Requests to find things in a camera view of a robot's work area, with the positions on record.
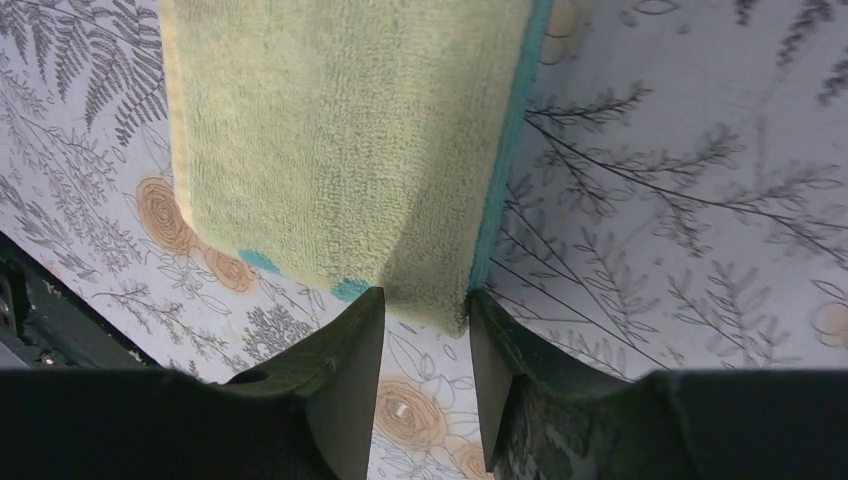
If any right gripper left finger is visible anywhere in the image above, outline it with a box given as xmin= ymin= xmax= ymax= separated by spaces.
xmin=1 ymin=287 xmax=385 ymax=479

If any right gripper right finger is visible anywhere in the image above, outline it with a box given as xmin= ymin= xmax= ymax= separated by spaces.
xmin=467 ymin=290 xmax=847 ymax=479

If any yellow teal patterned towel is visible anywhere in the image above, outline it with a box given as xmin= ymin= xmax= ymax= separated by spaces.
xmin=159 ymin=1 xmax=551 ymax=337

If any floral patterned table mat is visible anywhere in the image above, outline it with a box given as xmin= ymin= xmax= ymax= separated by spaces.
xmin=1 ymin=1 xmax=847 ymax=479

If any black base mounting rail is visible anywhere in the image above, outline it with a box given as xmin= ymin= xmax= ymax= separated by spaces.
xmin=1 ymin=235 xmax=160 ymax=369

